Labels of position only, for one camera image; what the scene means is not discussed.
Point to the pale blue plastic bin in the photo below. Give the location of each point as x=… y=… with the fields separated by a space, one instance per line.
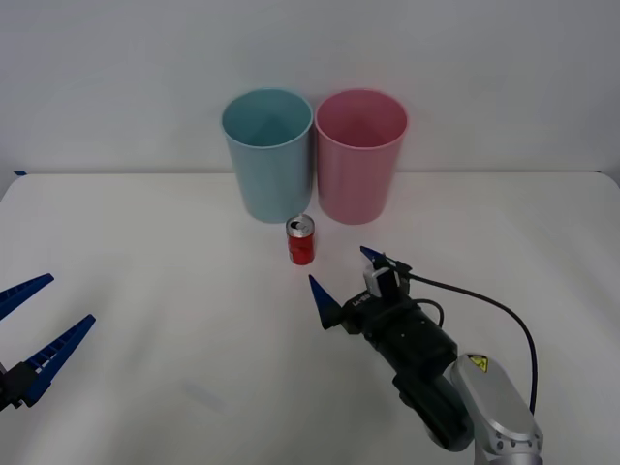
x=271 y=184

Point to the pink plastic bin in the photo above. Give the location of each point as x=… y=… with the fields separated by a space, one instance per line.
x=358 y=189

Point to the silver and black right arm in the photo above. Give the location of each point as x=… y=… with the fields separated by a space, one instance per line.
x=494 y=402

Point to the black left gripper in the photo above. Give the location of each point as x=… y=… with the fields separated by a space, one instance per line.
x=3 y=390

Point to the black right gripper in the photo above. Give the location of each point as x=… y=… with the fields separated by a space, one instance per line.
x=361 y=315

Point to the red drink can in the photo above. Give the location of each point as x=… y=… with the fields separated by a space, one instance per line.
x=301 y=247

